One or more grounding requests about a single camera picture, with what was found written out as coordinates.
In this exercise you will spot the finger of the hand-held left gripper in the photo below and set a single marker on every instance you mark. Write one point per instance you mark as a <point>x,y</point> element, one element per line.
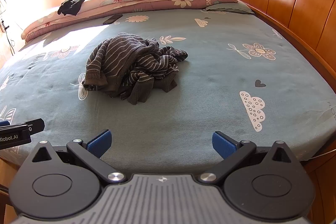
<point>35,125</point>
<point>4,123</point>

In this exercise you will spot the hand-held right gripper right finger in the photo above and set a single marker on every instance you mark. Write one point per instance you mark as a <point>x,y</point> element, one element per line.
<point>223,145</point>

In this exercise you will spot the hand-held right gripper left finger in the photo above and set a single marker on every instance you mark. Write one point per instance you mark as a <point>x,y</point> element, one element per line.
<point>99,144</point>

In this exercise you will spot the grey striped sweater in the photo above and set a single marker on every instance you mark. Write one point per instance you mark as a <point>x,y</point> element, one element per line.
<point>131,64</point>

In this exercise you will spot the black smartphone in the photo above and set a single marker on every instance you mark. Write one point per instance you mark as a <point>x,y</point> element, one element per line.
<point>113,19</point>

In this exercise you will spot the black garment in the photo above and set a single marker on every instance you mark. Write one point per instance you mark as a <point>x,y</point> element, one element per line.
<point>76,1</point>

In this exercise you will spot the thin teal pillow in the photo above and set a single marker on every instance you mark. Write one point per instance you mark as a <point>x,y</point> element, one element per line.
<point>231,7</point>

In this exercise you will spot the wooden bed side rail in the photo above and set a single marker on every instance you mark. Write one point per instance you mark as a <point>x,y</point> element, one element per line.
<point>323,187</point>

